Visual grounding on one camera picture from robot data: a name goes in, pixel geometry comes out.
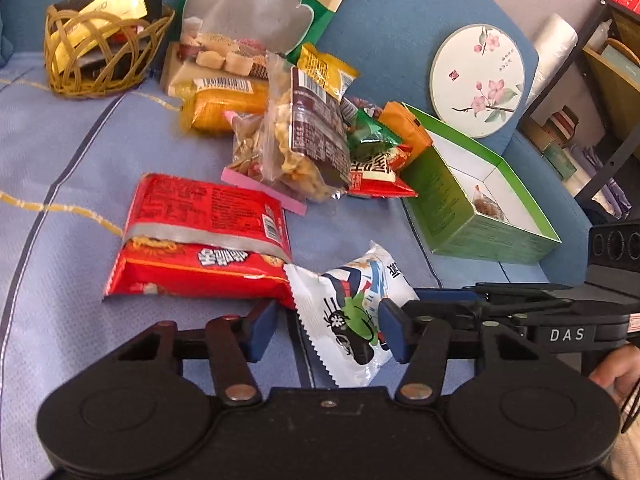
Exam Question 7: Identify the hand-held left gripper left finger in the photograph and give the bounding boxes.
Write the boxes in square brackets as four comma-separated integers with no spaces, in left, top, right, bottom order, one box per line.
[117,300,279,407]

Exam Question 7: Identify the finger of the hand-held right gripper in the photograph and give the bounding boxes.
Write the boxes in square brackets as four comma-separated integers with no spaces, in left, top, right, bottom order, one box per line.
[452,305,532,330]
[414,282,591,312]

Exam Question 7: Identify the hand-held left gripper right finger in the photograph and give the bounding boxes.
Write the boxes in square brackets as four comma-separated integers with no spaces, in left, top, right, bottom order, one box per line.
[377,299,538,407]

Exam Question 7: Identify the green cardboard box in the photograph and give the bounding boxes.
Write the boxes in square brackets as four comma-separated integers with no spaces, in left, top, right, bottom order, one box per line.
[400,102,562,266]

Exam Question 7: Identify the red and white snack packet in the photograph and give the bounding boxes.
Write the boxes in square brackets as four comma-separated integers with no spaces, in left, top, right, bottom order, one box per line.
[347,145,419,200]

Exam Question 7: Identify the person's right hand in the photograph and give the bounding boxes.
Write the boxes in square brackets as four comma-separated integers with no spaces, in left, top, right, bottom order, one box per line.
[589,342,640,406]

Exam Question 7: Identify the red noodle packet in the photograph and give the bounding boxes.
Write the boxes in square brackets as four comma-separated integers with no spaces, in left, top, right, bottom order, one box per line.
[102,237,297,311]
[122,172,294,264]

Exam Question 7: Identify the small brown snack packet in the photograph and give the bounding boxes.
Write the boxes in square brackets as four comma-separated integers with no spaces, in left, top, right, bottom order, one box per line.
[472,185,509,222]

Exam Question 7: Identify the folded purple cloth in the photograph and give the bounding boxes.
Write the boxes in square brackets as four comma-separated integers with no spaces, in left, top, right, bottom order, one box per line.
[565,142,632,219]

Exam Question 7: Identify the black metal shelf rack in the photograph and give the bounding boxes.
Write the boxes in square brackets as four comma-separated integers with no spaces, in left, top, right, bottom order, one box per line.
[520,0,640,221]

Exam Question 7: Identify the person's beige trousers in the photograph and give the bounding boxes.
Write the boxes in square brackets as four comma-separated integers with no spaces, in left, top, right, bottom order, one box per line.
[607,400,640,480]

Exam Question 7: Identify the clear bag with pink edge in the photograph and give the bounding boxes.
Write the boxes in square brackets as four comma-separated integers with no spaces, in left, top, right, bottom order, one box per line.
[221,110,308,218]

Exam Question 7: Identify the tan cardboard box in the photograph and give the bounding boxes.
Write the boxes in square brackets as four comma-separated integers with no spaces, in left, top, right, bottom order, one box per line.
[582,39,640,142]

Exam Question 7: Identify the small green snack packet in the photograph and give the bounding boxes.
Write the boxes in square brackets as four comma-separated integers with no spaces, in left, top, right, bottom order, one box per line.
[345,107,404,157]

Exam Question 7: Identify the clear bag with brown label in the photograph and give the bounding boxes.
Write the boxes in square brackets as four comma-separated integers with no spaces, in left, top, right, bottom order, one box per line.
[262,52,353,204]

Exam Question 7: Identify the orange corn snack packet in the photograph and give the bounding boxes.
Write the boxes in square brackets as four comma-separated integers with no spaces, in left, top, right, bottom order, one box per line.
[179,77,274,134]

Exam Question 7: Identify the round floral lid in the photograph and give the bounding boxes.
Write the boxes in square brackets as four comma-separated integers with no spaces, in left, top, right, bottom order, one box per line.
[430,24,526,139]

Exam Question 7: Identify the white squeeze bottle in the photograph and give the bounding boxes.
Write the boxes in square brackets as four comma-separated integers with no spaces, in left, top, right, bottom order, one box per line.
[585,19,614,54]

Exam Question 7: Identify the clear plastic film roll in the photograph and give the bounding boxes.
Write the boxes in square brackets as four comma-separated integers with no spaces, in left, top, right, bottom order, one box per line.
[525,12,579,111]

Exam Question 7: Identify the light blue sheet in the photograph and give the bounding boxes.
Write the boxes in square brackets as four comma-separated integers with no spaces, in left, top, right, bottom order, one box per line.
[0,50,551,480]

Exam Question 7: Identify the small yellow snack packet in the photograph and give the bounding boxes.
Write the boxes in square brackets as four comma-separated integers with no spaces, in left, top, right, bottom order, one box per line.
[297,42,361,104]

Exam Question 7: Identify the beige candy packet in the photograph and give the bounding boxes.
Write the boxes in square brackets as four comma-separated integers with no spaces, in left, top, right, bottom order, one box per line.
[160,42,271,98]

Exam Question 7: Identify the blue sofa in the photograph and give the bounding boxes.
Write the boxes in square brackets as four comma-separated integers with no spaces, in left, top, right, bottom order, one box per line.
[0,0,596,286]

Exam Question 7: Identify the wicker basket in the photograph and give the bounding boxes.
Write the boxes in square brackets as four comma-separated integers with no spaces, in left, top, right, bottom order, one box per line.
[44,2,176,97]

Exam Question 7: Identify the large green snack bag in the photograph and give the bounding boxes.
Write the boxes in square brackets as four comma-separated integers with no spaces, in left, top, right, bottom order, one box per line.
[179,0,369,68]

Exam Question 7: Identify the gold foil packet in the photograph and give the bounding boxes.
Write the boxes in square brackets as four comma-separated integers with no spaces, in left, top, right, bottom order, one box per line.
[52,0,151,73]

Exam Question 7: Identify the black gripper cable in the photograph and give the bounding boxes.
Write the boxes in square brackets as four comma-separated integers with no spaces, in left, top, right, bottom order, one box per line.
[620,385,640,434]

